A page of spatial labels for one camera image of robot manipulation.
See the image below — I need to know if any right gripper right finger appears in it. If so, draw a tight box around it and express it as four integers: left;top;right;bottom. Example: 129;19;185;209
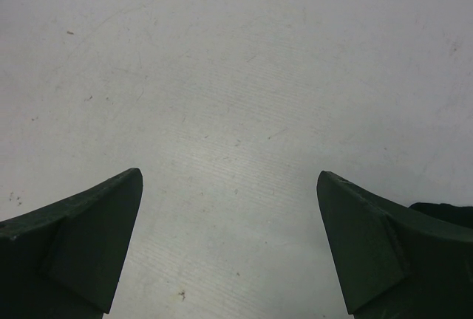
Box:
316;171;472;318

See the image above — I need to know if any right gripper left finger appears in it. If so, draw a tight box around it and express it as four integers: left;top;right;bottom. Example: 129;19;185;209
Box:
1;168;143;318

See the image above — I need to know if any black folded t shirt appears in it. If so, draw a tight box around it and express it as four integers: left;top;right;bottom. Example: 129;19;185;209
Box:
409;202;473;229

